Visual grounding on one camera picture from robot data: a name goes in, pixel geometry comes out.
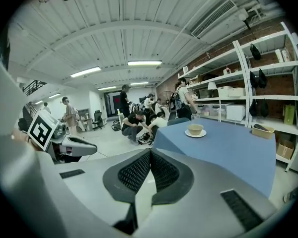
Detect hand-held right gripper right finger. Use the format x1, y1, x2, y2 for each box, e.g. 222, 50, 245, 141
150, 147, 280, 234

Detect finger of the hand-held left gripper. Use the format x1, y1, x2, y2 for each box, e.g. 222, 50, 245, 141
66, 136, 98, 156

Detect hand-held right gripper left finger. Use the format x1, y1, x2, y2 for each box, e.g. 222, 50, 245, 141
55, 147, 152, 236

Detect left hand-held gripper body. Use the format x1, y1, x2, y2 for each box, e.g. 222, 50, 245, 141
27, 109, 73, 164

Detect tan ceramic bowl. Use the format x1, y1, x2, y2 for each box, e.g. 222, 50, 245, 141
187, 123, 204, 136

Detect white bowl with brown liquid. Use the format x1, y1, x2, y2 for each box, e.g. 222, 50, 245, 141
184, 129, 207, 138

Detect yellow tray with dark object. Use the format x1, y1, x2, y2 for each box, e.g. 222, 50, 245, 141
251, 125, 275, 140

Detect black metal staircase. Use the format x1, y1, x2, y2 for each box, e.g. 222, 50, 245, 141
18, 79, 48, 131

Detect black office chair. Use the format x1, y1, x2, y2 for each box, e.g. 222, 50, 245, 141
91, 110, 105, 130

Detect blue chair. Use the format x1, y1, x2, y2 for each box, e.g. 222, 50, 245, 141
167, 117, 191, 127

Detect blue tablecloth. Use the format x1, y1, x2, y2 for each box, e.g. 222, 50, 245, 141
150, 118, 277, 200

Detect fluorescent ceiling light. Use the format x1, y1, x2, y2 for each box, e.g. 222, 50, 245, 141
70, 66, 102, 78
127, 60, 163, 66

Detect clear plastic storage bin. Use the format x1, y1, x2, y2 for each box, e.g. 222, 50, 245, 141
212, 104, 227, 119
196, 104, 213, 117

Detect black backpack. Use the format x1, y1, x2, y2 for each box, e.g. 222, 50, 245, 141
174, 89, 186, 112

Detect white box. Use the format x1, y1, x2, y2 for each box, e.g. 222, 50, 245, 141
225, 104, 246, 121

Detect white table lamp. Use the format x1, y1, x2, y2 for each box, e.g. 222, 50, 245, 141
207, 81, 218, 99

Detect white perforated storage basket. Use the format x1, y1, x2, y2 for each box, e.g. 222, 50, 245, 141
218, 85, 233, 98

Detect white metal shelving unit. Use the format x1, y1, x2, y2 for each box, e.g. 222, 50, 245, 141
234, 21, 298, 172
180, 40, 250, 126

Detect white plain storage basket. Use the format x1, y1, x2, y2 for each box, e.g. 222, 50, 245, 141
228, 87, 246, 98

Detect cardboard box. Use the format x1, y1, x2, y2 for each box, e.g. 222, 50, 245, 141
275, 139, 296, 161

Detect green paper bag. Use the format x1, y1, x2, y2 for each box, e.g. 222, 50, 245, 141
284, 104, 296, 125

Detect group of black hanging bags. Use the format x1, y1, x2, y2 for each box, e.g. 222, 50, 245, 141
249, 43, 298, 123

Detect ceiling air conditioner unit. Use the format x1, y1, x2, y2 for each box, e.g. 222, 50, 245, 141
190, 0, 239, 39

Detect white tall container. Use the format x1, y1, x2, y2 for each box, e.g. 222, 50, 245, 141
275, 48, 292, 63

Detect white ceiling spotlight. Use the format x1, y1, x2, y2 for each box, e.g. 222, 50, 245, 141
239, 7, 252, 31

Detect bundle of black cables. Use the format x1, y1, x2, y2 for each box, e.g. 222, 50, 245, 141
138, 131, 155, 145

